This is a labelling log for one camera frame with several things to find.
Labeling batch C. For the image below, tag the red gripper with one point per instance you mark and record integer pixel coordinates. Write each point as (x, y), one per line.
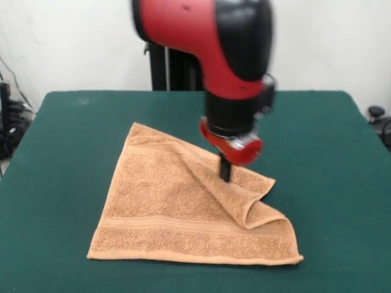
(241, 152)

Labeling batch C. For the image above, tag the tan terry cloth towel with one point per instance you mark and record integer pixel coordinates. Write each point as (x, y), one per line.
(171, 213)

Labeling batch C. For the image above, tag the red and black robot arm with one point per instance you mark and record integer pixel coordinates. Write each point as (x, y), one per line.
(214, 45)

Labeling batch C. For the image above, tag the dark green table cloth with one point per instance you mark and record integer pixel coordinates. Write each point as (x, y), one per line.
(320, 152)

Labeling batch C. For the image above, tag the black electronics box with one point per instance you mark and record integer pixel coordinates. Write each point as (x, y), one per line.
(4, 122)

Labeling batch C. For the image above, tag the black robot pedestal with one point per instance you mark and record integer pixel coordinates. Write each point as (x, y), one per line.
(174, 70)

